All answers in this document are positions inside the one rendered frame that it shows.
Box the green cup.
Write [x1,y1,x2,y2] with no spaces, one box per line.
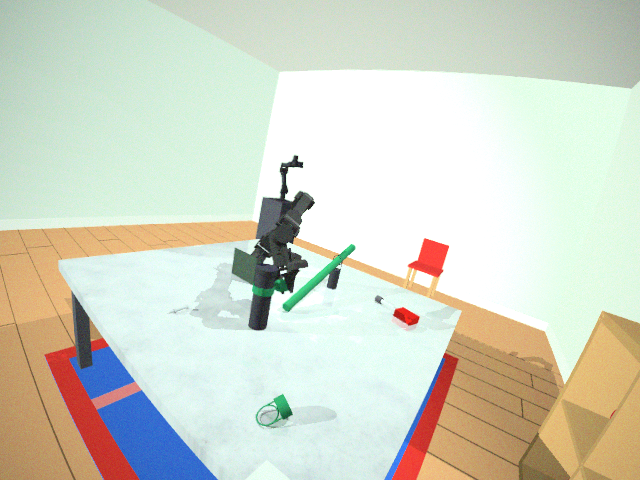
[252,279,288,297]

